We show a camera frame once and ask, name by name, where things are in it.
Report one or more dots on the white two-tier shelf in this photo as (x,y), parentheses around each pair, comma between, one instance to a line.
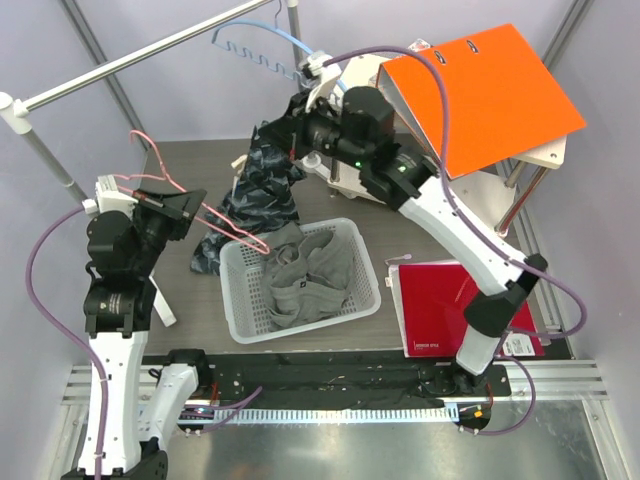
(491,198)

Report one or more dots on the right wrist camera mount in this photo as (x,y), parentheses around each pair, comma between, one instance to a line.
(323,78)

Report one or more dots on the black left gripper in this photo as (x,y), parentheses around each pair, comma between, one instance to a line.
(183,204)

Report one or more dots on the silver clothes rack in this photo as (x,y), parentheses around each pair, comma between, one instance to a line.
(15,112)

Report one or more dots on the dark patterned shark shorts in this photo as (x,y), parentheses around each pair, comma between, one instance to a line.
(261,201)

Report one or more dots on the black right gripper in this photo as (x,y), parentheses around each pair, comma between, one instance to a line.
(297,121)

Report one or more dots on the red folder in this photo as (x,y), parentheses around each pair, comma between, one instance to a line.
(429,301)

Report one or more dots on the white cable duct strip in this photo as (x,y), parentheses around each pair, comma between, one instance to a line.
(446,414)

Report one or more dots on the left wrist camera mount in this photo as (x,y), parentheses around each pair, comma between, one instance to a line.
(108,198)

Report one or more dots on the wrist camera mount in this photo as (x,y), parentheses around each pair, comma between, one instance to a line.
(323,78)
(108,198)

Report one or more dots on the patterned book under binder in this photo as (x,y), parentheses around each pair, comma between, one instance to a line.
(418,45)

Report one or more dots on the light blue hanger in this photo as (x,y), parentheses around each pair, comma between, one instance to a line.
(275,45)

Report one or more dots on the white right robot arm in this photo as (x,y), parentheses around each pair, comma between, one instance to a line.
(362,135)

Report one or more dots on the grey shorts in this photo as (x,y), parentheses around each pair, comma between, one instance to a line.
(306,277)

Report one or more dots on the white plastic basket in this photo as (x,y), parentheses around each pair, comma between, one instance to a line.
(241,271)

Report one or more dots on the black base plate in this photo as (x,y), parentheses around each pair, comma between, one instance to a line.
(364,380)

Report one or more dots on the orange ring binder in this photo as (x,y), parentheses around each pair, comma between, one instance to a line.
(479,99)

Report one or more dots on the pink hanger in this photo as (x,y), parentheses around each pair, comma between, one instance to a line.
(234,232)

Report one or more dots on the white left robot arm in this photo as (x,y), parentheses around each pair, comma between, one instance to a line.
(124,440)

